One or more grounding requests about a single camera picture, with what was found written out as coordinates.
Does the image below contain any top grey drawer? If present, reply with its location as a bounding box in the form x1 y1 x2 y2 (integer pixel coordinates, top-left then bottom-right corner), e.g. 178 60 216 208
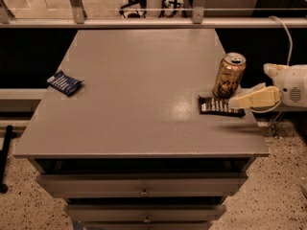
37 172 248 198

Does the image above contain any black office chair base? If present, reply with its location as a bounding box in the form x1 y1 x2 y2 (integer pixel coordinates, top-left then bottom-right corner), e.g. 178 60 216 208
119 0 146 18

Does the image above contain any blue snack bar wrapper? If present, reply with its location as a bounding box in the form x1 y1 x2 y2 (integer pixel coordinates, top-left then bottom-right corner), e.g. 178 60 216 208
47 71 83 97

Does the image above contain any grey drawer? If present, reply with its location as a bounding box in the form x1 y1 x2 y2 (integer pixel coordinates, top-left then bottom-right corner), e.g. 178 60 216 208
65 204 226 223
37 172 248 198

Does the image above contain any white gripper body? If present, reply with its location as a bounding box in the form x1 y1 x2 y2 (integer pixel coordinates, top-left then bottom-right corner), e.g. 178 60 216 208
274 65 307 107

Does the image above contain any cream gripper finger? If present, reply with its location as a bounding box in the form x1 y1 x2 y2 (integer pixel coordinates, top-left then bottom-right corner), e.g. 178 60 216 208
263 63 288 80
228 83 281 108

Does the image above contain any metal railing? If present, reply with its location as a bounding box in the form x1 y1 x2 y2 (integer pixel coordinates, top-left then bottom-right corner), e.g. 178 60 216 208
0 0 307 29

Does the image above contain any grey drawer cabinet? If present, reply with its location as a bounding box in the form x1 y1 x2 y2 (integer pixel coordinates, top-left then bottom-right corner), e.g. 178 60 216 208
14 29 269 230

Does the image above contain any white cable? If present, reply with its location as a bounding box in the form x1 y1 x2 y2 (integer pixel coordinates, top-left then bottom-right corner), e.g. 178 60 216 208
250 15 294 114

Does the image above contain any orange soda can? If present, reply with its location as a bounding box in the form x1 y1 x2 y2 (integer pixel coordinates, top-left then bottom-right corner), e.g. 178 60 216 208
213 53 246 99

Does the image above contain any black rxbar chocolate wrapper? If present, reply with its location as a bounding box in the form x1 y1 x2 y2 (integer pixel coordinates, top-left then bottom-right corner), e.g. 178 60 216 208
199 97 246 118

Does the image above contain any black stand leg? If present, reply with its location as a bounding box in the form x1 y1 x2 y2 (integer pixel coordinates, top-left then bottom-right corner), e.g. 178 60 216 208
0 126 13 194

